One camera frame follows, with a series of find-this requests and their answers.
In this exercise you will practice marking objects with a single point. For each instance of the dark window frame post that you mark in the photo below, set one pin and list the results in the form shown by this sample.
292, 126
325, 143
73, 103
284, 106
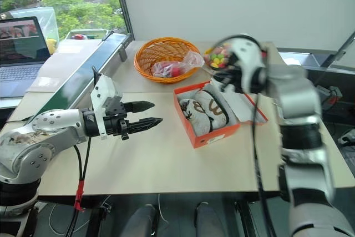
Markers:
122, 4

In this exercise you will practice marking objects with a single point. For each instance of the green belt conveyor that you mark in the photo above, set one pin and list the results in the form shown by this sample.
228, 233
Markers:
83, 73

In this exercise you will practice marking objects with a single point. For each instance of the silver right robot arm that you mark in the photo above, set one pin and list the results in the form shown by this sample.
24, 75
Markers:
302, 137

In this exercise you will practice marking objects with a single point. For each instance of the grey laptop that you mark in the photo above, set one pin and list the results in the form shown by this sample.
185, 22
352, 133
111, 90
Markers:
19, 54

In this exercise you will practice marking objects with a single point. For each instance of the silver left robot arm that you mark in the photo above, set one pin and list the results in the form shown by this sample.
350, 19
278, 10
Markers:
41, 137

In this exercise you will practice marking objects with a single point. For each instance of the orange shoe box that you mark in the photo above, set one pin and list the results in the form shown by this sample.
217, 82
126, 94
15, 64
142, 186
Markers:
216, 135

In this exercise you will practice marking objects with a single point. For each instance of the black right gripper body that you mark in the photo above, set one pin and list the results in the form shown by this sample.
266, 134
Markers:
234, 70

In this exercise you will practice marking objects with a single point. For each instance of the red plastic block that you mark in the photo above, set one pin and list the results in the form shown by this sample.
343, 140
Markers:
176, 72

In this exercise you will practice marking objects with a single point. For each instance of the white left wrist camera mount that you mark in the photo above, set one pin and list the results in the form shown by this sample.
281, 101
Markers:
104, 90

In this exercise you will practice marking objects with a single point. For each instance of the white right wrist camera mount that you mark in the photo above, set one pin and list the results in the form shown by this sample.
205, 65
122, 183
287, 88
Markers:
248, 59

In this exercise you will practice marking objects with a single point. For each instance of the bag of colourful candies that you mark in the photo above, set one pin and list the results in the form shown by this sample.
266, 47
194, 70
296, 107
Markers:
217, 58

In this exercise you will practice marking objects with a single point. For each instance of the beige sneaker with brown logo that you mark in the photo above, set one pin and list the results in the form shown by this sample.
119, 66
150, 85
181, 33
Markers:
198, 121
213, 106

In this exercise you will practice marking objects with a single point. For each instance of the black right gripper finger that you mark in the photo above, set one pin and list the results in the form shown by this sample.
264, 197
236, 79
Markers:
226, 85
222, 75

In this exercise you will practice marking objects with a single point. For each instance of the orange wicker basket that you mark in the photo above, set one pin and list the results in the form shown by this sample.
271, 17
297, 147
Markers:
166, 51

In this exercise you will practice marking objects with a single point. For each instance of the yellow object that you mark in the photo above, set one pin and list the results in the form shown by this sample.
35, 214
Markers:
51, 45

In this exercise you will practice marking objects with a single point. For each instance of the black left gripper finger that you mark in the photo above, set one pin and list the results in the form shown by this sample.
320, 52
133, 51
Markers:
144, 124
140, 106

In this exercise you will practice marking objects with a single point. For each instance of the clear plastic bag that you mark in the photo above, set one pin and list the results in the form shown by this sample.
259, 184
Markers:
191, 60

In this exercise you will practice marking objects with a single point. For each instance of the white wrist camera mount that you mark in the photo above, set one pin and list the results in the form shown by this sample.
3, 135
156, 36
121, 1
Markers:
104, 90
248, 59

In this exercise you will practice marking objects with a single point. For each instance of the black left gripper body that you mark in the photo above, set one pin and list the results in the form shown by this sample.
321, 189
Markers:
113, 124

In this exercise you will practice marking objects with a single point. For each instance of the clear plastic crate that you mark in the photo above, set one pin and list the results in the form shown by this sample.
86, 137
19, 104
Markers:
91, 33

